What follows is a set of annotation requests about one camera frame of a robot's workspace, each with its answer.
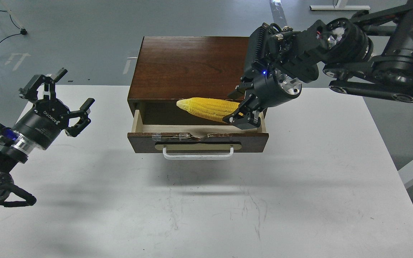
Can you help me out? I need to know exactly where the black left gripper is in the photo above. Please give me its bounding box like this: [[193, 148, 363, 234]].
[[13, 68, 95, 150]]

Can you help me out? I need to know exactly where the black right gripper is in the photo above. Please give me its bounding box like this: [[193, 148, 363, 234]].
[[223, 70, 302, 130]]

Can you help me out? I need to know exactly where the yellow corn cob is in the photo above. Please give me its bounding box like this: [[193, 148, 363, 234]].
[[176, 97, 239, 124]]

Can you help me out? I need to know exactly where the wooden drawer with white handle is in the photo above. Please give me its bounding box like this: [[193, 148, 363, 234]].
[[127, 110, 269, 160]]

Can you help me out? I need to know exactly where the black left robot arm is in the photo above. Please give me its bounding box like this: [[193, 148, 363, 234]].
[[0, 68, 95, 207]]

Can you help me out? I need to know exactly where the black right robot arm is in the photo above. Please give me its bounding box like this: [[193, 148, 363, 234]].
[[223, 0, 413, 129]]

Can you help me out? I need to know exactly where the dark wooden cabinet box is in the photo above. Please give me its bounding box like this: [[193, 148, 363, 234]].
[[127, 36, 248, 125]]

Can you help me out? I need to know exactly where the white desk leg base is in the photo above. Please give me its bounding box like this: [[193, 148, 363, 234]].
[[309, 0, 371, 11]]

